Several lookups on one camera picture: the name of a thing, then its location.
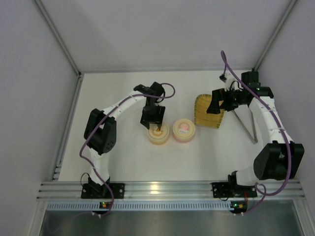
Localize cream lid orange knob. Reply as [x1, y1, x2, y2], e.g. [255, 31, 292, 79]
[147, 123, 170, 139]

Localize metal tongs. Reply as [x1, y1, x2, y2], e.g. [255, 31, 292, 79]
[232, 107, 258, 144]

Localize cream lid pink knob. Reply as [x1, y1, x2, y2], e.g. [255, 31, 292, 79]
[172, 118, 195, 135]

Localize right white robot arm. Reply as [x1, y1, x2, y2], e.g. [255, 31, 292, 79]
[206, 71, 305, 196]

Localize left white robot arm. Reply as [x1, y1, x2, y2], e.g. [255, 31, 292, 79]
[79, 82, 169, 199]

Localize yellow lunch bowl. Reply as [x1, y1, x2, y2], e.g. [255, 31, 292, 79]
[148, 136, 169, 145]

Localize pink lunch bowl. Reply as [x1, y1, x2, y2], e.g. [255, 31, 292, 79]
[173, 133, 194, 143]

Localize yellow woven tray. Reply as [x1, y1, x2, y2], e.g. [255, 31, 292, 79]
[194, 94, 224, 129]

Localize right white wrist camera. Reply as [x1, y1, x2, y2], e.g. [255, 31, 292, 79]
[219, 72, 237, 91]

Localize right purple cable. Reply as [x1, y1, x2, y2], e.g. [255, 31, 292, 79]
[220, 50, 294, 217]

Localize purple cable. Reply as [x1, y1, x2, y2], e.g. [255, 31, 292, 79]
[78, 83, 176, 217]
[220, 50, 294, 217]

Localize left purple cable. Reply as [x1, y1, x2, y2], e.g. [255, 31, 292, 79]
[78, 83, 176, 217]

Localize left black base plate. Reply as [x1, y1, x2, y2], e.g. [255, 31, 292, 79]
[81, 182, 125, 199]

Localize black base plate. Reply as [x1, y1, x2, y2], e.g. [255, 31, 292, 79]
[211, 182, 257, 199]
[81, 182, 125, 199]

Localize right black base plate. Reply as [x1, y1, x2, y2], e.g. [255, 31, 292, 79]
[211, 182, 257, 199]

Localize slotted grey cable duct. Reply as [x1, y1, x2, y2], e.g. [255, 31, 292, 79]
[46, 200, 234, 211]

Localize aluminium mounting rail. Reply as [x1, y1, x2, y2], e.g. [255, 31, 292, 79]
[36, 179, 306, 200]

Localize right aluminium frame post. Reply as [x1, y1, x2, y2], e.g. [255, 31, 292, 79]
[252, 0, 300, 71]

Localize aluminium frame post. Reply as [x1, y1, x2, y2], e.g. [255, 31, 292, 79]
[252, 0, 300, 71]
[32, 0, 81, 78]

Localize left aluminium frame post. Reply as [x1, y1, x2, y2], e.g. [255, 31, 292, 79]
[32, 0, 81, 78]

